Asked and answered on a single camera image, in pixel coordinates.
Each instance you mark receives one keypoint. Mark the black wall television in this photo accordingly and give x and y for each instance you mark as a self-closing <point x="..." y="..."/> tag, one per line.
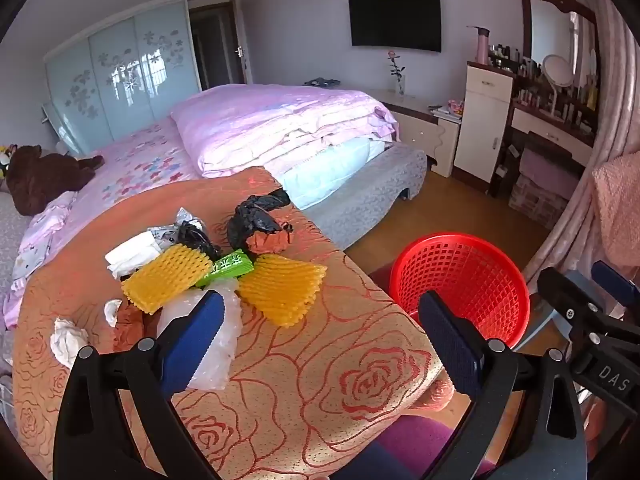
<point x="395" y="20"/>

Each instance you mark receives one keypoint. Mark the pink white printed pillow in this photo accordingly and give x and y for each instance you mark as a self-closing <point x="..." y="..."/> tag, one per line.
<point x="40" y="240"/>

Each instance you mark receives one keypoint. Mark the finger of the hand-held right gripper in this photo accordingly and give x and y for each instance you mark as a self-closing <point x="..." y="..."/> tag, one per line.
<point x="617" y="285"/>
<point x="570" y="305"/>

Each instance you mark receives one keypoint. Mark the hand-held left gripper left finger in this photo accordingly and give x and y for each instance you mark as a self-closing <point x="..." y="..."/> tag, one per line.
<point x="200" y="340"/>

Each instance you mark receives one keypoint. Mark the purple cushion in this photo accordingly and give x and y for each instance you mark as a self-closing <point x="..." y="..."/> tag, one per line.
<point x="410" y="445"/>

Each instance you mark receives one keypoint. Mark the brown white dressing table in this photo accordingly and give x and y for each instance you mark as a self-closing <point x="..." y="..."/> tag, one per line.
<point x="550" y="135"/>

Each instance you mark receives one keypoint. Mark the grey covered bed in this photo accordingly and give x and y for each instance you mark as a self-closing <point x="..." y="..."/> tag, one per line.
<point x="370" y="190"/>

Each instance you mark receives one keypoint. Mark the green snack packet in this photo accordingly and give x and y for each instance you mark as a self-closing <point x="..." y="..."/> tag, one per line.
<point x="227" y="265"/>

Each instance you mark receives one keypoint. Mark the pink floral bed sheet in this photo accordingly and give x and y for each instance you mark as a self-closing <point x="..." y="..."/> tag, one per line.
<point x="135" y="160"/>

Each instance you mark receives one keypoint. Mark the white folded tissue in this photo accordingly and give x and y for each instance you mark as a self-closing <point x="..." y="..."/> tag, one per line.
<point x="132" y="255"/>

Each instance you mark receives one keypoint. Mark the tall white cabinet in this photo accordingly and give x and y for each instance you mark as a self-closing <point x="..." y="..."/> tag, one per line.
<point x="480" y="125"/>

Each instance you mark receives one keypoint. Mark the brown framed wall mirror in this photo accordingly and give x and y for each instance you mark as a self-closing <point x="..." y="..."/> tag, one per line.
<point x="550" y="30"/>

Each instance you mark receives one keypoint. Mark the yellow green plush toy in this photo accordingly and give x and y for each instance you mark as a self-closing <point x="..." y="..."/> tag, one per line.
<point x="4" y="157"/>

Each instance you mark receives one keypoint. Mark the silver printed wrapper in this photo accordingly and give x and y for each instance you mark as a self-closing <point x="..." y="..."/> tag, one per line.
<point x="185" y="217"/>

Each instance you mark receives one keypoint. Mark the pink thermos bottle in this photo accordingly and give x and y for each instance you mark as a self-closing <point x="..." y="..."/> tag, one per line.
<point x="481" y="47"/>

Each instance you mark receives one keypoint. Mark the orange rose patterned blanket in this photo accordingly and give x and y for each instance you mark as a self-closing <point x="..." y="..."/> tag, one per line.
<point x="310" y="360"/>

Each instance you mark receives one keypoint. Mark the dark blue folded cloth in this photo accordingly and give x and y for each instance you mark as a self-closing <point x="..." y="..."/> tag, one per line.
<point x="320" y="81"/>

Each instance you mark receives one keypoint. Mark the low cream cabinet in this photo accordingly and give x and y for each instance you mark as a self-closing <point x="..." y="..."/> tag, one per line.
<point x="420" y="135"/>

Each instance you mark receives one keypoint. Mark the brown teddy bear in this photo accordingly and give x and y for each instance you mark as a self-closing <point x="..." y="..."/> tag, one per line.
<point x="40" y="175"/>

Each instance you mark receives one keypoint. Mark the crumpled white tissue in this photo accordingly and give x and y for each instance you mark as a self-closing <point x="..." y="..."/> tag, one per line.
<point x="65" y="340"/>

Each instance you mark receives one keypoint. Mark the white headboard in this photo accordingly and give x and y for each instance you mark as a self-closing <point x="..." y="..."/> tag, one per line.
<point x="60" y="130"/>

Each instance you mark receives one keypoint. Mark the large black plastic bag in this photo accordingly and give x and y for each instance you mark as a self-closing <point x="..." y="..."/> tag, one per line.
<point x="250" y="222"/>

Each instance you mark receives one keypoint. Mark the light blue pillow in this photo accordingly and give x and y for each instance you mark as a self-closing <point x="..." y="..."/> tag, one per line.
<point x="320" y="170"/>

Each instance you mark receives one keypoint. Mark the yellow foam fruit net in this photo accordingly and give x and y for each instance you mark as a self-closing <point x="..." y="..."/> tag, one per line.
<point x="280" y="290"/>
<point x="165" y="277"/>

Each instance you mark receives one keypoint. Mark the light blue plastic stool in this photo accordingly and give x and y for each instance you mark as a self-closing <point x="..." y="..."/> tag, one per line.
<point x="542" y="325"/>

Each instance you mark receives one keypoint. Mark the stack of booklets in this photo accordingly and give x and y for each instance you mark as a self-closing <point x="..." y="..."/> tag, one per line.
<point x="440" y="110"/>

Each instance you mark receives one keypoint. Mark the small black plastic bag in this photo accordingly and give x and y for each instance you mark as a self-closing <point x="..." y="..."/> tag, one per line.
<point x="195" y="237"/>

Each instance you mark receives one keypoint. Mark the round white vanity mirror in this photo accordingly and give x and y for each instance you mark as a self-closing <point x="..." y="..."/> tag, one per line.
<point x="557" y="70"/>

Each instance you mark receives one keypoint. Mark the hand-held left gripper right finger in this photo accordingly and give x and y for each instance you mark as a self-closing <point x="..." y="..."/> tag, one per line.
<point x="450" y="345"/>

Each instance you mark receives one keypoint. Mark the red plastic mesh basket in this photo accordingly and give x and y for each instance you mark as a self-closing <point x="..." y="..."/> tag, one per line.
<point x="465" y="280"/>

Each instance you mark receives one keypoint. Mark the folded pink quilt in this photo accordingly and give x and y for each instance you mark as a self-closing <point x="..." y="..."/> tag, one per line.
<point x="280" y="120"/>

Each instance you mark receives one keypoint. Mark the small crumpled tissue scrap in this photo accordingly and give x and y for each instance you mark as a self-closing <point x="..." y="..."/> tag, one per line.
<point x="111" y="310"/>

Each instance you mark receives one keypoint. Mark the glass door flower wardrobe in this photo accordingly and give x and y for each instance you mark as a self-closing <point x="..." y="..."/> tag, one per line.
<point x="125" y="70"/>

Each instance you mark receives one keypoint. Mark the row of cosmetic bottles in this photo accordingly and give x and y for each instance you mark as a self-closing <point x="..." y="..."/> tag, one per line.
<point x="530" y="67"/>

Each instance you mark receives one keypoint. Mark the bedroom door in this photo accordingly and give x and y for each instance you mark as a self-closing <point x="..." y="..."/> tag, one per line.
<point x="242" y="35"/>

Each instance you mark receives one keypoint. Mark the pink patterned curtain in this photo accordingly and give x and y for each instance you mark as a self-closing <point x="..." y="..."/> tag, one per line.
<point x="615" y="85"/>

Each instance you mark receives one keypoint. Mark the clear plastic bag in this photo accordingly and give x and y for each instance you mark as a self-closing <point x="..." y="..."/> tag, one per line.
<point x="225" y="340"/>

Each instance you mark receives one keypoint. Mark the pink patterned storage box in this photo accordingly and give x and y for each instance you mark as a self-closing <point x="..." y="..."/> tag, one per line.
<point x="535" y="205"/>

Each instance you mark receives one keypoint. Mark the stool with purple cushion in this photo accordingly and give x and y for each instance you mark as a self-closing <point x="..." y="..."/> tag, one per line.
<point x="545" y="170"/>

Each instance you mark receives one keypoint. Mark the rose in glass vase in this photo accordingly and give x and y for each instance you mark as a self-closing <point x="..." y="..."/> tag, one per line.
<point x="400" y="85"/>

